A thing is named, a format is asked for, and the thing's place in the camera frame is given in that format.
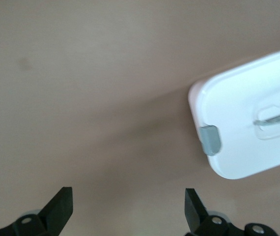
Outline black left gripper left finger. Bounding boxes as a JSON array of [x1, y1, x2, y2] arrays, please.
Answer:
[[0, 186, 73, 236]]

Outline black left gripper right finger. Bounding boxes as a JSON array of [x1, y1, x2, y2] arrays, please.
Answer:
[[184, 188, 230, 236]]

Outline white box lid grey clips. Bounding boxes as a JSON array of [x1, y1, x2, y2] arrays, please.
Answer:
[[191, 44, 280, 180]]

